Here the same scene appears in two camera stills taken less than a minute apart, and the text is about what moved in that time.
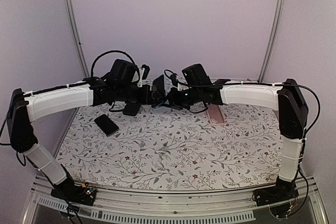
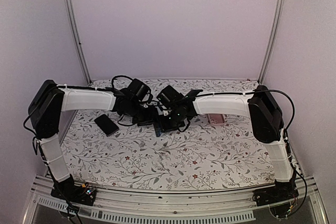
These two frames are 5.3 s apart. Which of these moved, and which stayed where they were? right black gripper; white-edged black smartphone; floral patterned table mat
Moved: right black gripper
Stayed: white-edged black smartphone; floral patterned table mat
